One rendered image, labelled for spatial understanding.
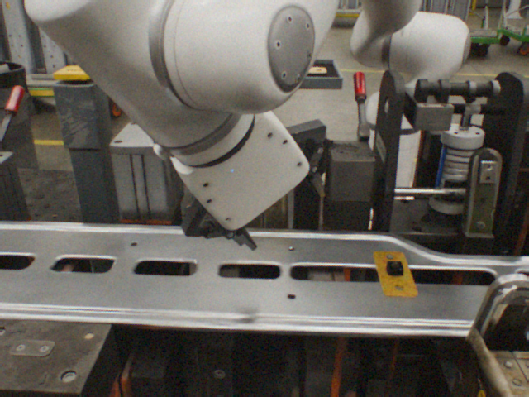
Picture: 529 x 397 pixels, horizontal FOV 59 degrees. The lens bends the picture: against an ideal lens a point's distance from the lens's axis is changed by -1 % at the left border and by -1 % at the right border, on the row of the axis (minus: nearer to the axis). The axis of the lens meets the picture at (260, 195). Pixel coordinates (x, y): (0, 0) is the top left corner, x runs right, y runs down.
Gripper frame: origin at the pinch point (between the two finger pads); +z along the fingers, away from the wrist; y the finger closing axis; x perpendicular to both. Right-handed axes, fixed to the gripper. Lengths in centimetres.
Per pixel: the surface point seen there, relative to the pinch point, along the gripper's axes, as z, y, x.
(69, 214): 41, -47, 71
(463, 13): 482, 375, 416
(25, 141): 119, -104, 248
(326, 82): 11.0, 17.5, 21.3
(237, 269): 8.1, -8.7, 2.5
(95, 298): -2.7, -21.9, 4.0
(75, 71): -1.7, -13.0, 46.9
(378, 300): 9.4, 2.6, -11.0
